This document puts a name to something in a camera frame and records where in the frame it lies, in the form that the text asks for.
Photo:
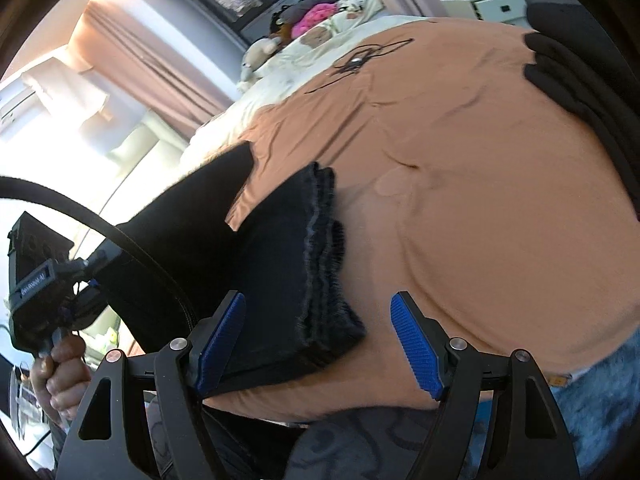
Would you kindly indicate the person's left hand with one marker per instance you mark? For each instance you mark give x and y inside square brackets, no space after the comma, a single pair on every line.
[62,375]

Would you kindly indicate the cream padded bed headboard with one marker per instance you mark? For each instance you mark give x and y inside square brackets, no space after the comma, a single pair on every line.
[145,155]

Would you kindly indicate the grey plush toy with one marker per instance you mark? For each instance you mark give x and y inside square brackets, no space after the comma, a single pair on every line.
[257,60]

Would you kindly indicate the white bedside cabinet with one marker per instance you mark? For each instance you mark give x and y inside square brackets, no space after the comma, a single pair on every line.
[487,7]

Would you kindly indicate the white air conditioner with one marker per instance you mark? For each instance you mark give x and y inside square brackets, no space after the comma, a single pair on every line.
[12,107]

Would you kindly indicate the black plush toy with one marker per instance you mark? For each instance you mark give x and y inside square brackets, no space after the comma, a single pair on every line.
[281,25]

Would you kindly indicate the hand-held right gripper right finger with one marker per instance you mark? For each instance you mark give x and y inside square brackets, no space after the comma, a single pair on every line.
[415,345]

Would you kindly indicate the pink fluffy cloth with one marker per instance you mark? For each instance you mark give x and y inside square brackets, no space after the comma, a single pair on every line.
[315,17]

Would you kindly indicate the cream bed sheet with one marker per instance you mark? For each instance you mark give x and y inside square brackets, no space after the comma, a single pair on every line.
[280,90]

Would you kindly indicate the orange blanket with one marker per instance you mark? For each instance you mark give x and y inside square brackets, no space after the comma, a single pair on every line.
[475,210]

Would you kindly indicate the black pants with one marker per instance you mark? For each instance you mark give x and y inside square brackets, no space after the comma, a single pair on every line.
[260,270]

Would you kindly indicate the stack of dark folded clothes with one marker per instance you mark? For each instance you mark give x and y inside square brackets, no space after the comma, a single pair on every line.
[585,80]

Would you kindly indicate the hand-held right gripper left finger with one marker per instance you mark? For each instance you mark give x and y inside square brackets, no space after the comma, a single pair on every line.
[220,335]

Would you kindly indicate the person's grey printed trousers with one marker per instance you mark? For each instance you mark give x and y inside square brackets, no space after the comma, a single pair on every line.
[350,450]

